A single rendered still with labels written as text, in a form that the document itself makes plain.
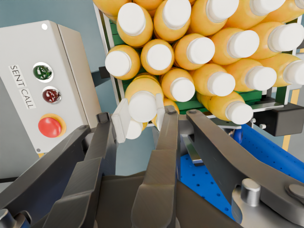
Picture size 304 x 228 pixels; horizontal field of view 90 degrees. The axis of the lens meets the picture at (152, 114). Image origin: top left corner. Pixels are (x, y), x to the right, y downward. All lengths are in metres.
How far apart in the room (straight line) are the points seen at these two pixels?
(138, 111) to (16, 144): 1.89
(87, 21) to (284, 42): 1.30
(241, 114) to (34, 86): 0.35
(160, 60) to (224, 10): 0.11
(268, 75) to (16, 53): 0.39
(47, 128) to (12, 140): 1.75
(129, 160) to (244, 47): 1.53
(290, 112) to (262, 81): 0.18
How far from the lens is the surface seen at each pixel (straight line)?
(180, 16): 0.27
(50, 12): 1.56
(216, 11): 0.28
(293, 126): 0.51
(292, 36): 0.34
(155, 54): 0.26
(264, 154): 1.01
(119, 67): 0.26
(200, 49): 0.27
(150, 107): 0.20
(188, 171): 0.41
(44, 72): 0.27
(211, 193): 0.37
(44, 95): 0.28
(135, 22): 0.26
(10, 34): 0.31
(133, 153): 1.63
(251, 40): 0.30
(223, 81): 0.29
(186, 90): 0.27
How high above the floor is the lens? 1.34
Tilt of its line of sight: 70 degrees down
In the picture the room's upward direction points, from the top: 178 degrees clockwise
